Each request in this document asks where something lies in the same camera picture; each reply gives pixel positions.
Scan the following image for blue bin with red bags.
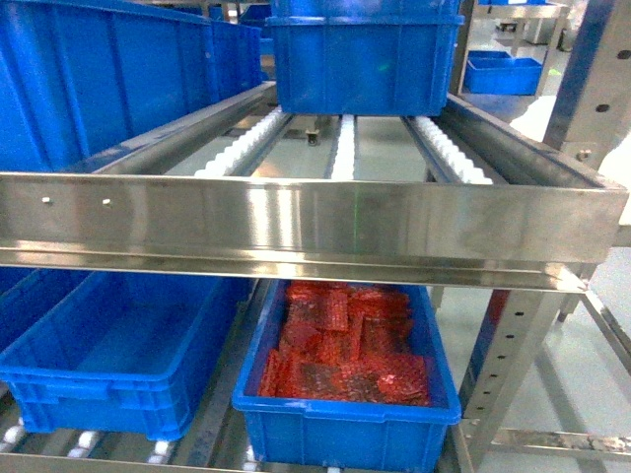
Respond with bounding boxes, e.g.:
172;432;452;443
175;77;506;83
232;279;461;472

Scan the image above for blue bin on upper shelf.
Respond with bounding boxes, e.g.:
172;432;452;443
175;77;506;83
266;0;463;116

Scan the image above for blue bin on far cart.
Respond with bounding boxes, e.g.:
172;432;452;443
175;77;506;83
463;50;542;96

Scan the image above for empty blue plastic bin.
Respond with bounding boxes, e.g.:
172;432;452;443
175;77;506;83
1;272;252;441

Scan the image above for large blue bin upper left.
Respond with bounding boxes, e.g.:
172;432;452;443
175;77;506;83
0;0;220;173

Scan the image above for red bubble wrap bags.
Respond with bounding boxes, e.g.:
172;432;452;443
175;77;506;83
257;281;431;407

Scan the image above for stainless steel flow rack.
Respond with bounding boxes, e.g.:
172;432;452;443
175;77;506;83
0;0;631;473

